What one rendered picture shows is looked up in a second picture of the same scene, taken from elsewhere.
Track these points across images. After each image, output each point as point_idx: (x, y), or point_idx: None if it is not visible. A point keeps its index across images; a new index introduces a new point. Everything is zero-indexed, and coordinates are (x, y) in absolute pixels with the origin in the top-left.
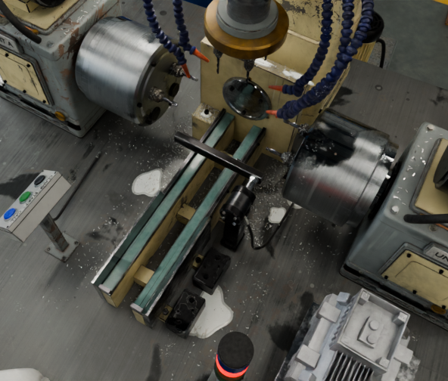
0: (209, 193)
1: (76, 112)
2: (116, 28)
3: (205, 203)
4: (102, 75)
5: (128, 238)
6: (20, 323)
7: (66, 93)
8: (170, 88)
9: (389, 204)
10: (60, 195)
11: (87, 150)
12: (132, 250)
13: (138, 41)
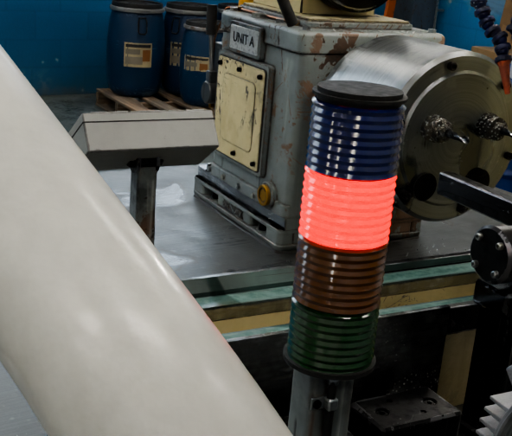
0: (467, 298)
1: (291, 184)
2: (416, 38)
3: (451, 303)
4: (360, 77)
5: (260, 275)
6: None
7: (291, 132)
8: (470, 167)
9: None
10: (193, 143)
11: (276, 264)
12: (256, 294)
13: (441, 45)
